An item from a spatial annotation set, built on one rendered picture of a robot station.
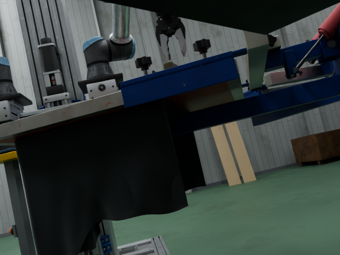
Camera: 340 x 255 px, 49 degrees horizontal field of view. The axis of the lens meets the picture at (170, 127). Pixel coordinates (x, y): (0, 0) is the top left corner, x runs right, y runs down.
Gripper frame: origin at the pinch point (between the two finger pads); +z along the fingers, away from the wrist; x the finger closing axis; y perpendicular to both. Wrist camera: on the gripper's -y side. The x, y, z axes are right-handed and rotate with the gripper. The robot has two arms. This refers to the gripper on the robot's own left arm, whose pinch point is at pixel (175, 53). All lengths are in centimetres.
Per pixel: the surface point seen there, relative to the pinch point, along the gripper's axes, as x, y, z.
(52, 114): 33.1, -28.7, 14.8
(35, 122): 39, -29, 16
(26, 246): 77, 11, 54
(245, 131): -6, 765, 0
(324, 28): -44.9, -7.9, 7.5
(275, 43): -31.2, -5.8, 7.5
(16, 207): 78, 11, 38
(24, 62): 424, 613, -260
